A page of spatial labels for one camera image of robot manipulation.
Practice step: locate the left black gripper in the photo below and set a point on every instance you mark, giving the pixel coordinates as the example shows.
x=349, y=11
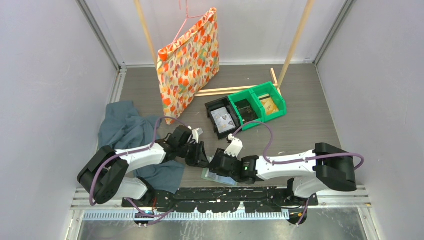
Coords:
x=199, y=159

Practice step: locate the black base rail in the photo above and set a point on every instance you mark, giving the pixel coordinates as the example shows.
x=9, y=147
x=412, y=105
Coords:
x=259, y=199

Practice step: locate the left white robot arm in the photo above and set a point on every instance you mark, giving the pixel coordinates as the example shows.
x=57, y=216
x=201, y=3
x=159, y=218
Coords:
x=104, y=176

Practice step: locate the green bin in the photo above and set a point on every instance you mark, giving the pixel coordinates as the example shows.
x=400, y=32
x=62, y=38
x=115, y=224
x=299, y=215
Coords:
x=254, y=101
x=269, y=88

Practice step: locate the pink wire hanger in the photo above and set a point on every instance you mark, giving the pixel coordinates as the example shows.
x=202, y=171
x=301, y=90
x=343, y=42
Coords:
x=187, y=17

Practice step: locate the black storage bin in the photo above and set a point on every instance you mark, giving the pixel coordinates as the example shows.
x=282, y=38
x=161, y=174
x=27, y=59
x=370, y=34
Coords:
x=216, y=104

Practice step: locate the wooden clothes rack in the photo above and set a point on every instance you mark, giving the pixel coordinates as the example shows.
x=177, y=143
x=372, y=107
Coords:
x=231, y=90

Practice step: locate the blue-grey cloth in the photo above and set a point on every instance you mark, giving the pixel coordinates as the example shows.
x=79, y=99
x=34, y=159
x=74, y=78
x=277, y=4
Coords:
x=124, y=128

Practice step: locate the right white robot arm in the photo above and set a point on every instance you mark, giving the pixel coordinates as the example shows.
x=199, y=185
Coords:
x=325, y=167

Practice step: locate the orange floral hanging garment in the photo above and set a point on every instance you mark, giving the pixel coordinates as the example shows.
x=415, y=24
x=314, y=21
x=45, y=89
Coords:
x=186, y=66

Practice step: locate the yellow cards in right bin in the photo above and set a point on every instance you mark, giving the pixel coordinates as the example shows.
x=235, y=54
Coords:
x=268, y=104

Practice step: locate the green card holder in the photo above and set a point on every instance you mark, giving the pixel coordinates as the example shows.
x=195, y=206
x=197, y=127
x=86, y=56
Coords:
x=213, y=177

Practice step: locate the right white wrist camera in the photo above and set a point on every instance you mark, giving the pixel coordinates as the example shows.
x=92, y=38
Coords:
x=235, y=146

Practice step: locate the cards in black bin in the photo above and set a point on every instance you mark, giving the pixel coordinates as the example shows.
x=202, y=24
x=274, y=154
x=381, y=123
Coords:
x=223, y=120

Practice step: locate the cards in left green bin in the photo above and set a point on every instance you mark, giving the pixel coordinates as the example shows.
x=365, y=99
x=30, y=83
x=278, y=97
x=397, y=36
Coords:
x=246, y=111

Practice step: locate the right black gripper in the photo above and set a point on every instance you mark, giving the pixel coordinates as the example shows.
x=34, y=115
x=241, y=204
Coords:
x=220, y=151

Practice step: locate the green bin left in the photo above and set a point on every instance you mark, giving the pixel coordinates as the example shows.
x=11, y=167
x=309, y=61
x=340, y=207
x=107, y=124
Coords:
x=254, y=101

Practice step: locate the green bin right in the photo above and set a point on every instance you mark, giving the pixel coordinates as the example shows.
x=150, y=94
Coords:
x=269, y=88

